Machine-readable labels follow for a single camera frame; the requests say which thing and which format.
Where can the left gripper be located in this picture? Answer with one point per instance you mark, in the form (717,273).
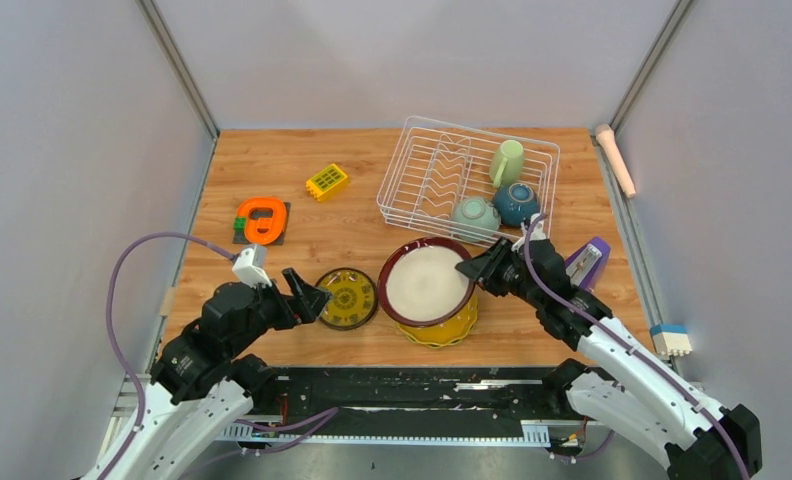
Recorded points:
(308,303)

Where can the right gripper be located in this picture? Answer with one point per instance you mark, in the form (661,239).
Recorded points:
(483,266)

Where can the black plate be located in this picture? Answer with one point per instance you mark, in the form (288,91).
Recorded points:
(373,311)

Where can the brown-rimmed white plate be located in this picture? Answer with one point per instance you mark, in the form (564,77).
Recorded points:
(419,285)

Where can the yellow dotted plate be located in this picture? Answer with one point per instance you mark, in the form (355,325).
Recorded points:
(449,333)

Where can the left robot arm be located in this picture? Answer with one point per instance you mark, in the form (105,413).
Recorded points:
(204,379)

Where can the light teal bowl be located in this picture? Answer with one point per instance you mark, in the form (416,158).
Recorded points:
(475,219)

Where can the dark blue bowl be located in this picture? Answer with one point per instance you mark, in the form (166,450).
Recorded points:
(516,202)

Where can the orange toy on grey base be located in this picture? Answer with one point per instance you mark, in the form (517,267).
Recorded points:
(261,220)

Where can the purple metronome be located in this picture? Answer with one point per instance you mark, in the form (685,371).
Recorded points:
(587,264)

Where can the light green mug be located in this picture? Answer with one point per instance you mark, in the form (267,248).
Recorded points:
(507,163)

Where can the yellow toy brick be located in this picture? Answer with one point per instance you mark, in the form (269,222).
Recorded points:
(327,183)

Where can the blue and white toy brick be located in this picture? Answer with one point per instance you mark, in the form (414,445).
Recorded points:
(670,340)

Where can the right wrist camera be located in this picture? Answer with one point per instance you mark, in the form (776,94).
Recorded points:
(529,233)

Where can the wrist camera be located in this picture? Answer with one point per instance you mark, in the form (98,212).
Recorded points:
(248,266)
(529,233)

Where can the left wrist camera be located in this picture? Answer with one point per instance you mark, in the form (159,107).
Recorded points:
(248,266)

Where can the white wire dish rack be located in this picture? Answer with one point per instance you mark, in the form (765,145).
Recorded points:
(436,165)

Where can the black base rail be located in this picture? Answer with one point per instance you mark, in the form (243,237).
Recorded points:
(417,402)

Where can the beige cylinder handle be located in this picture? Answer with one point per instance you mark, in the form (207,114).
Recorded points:
(606,138)

